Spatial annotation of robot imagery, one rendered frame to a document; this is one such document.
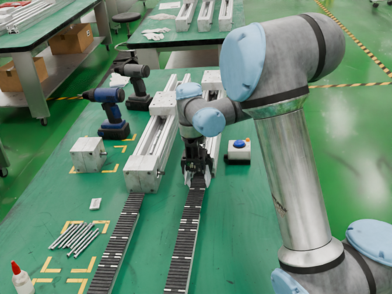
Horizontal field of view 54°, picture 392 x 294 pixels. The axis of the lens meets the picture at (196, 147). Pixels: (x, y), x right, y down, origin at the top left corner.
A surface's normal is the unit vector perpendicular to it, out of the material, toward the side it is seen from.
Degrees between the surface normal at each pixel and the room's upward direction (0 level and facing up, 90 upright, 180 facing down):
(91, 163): 90
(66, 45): 90
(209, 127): 90
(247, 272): 0
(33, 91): 90
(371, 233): 7
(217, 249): 0
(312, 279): 70
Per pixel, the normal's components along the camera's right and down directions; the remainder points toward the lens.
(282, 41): 0.25, -0.21
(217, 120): 0.40, 0.44
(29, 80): -0.07, 0.52
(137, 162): -0.08, -0.85
